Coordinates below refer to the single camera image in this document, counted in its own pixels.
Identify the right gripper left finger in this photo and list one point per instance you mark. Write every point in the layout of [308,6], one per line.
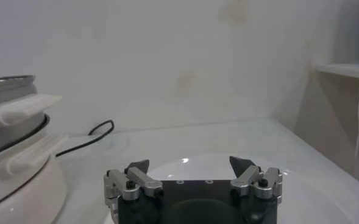
[142,181]

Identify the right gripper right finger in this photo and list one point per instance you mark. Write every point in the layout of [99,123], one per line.
[247,179]

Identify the white round plate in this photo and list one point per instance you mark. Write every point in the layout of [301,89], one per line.
[203,167]

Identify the cream electric cooker base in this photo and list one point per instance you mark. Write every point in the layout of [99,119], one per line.
[20,194]

